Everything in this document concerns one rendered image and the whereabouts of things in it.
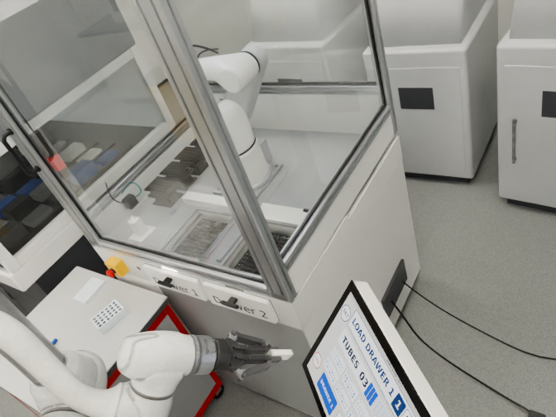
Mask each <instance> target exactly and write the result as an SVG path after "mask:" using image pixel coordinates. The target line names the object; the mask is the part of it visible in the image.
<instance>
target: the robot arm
mask: <svg viewBox="0 0 556 417"><path fill-rule="evenodd" d="M239 343H242V344H239ZM247 345H249V346H247ZM0 354H1V355H2V356H3V357H5V358H6V359H7V360H8V361H9V362H10V363H11V364H12V365H13V366H14V367H15V368H16V369H17V370H19V371H20V372H21V373H22V374H23V375H24V376H26V377H27V378H28V379H29V380H30V385H29V389H30V393H31V395H32V396H33V398H34V401H35V402H36V405H37V407H38V410H39V411H40V412H41V415H40V417H168V416H169V413H170V409H171V406H172V402H173V396H174V393H175V388H176V387H177V385H178V384H179V382H180V381H181V379H182V377H183V376H192V375H208V374H209V373H210V372H211V371H230V372H235V373H236V374H237V376H238V378H237V379H238V381H242V380H243V379H244V378H245V377H247V376H251V375H255V374H257V373H260V372H263V371H267V370H268V369H269V368H270V367H271V366H272V363H278V362H280V361H281V360H288V359H289V358H290V357H292V356H293V355H294V354H293V352H292V350H291V349H279V348H278V347H272V346H271V345H270V344H268V345H266V340H265V339H261V338H256V337H253V336H249V335H246V334H243V333H239V332H238V331H236V330H235V329H233V330H232V331H231V332H230V333H229V334H228V338H226V339H223V338H212V337H210V336H208V335H193V334H190V335H187V334H182V333H179V332H173V331H149V332H142V333H134V334H132V335H129V336H127V337H125V338H124V339H123V341H122V343H121V345H120V347H119V349H118V352H117V369H118V370H119V371H120V372H121V373H122V374H123V375H124V376H126V377H128V378H130V379H131V380H130V381H128V382H123V383H121V382H120V383H119V384H117V385H116V386H114V387H113V388H111V389H107V383H108V375H107V370H106V367H105V364H104V362H103V359H102V358H101V357H100V356H99V355H97V354H96V353H94V352H90V351H88V350H75V351H70V350H65V351H59V350H58V349H57V348H56V347H55V346H54V345H53V344H52V343H51V342H50V341H49V340H48V339H47V338H46V337H45V335H44V334H43V333H42V332H41V331H40V330H39V329H38V328H37V327H36V326H35V325H34V324H33V323H32V322H31V321H30V320H29V319H28V318H27V317H26V316H25V315H24V314H23V313H22V312H21V311H20V310H19V309H18V308H17V307H16V306H15V305H14V304H13V303H12V302H11V301H10V300H9V299H8V298H7V297H6V296H5V295H4V294H3V293H2V292H1V291H0ZM249 354H265V355H249ZM245 364H261V365H257V366H254V367H250V368H248V369H239V367H240V366H241V365H245ZM106 389H107V390H106Z"/></svg>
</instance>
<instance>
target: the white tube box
mask: <svg viewBox="0 0 556 417"><path fill-rule="evenodd" d="M127 314H128V312H127V311H126V310H125V309H124V307H123V306H122V305H121V304H120V303H119V302H118V301H117V300H115V299H114V300H113V301H112V302H110V303H109V304H108V305H107V306H105V307H104V308H103V309H101V310H100V311H99V312H98V313H97V314H95V315H94V316H93V317H92V318H91V319H90V321H91V322H92V323H93V324H94V325H95V327H96V328H97V329H98V330H99V331H100V332H101V334H102V335H104V334H105V333H106V332H107V331H108V330H109V329H110V328H112V327H113V326H114V325H115V324H116V323H118V322H119V321H120V320H121V319H123V318H124V317H125V316H126V315H127Z"/></svg>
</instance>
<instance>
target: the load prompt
mask: <svg viewBox="0 0 556 417"><path fill-rule="evenodd" d="M347 325H348V327H349V329H350V331H351V333H352V335H353V337H354V339H355V341H356V343H357V345H358V347H359V348H360V350H361V352H362V355H363V356H364V358H365V360H366V362H367V365H368V366H369V368H370V370H371V373H372V375H373V376H374V378H375V380H376V383H377V385H378V386H379V388H380V390H381V393H382V394H383V396H384V398H385V400H386V402H387V404H388V405H389V407H390V409H391V412H392V414H393V415H394V417H415V414H414V412H413V410H412V409H411V408H410V405H409V403H408V401H407V400H406V398H405V396H404V394H403V392H402V391H401V389H400V387H399V385H398V383H397V382H396V380H395V378H394V376H393V374H392V373H391V370H390V368H389V367H388V365H387V364H386V361H385V359H384V357H383V356H382V355H381V352H380V350H379V348H378V347H377V345H376V343H375V341H374V339H373V338H372V336H371V334H370V332H369V330H368V329H367V326H366V325H365V323H364V321H363V320H362V317H361V315H360V314H359V313H358V311H357V309H356V310H355V312H354V314H353V315H352V317H351V318H350V320H349V322H348V323H347Z"/></svg>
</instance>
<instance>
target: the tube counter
mask: <svg viewBox="0 0 556 417"><path fill-rule="evenodd" d="M356 380H357V383H358V385H359V386H360V388H361V390H362V394H363V395H364V397H365V399H366V401H367V403H368V405H369V408H370V410H371V412H372V414H373V416H374V417H390V416H389V414H388V412H387V410H386V407H385V406H384V404H383V402H382V400H381V397H380V396H379V394H378V392H377V390H376V388H375V386H374V384H373V382H372V380H371V378H370V376H369V374H368V372H367V369H366V368H365V366H364V367H363V369H362V370H361V371H360V373H359V374H358V376H357V378H356Z"/></svg>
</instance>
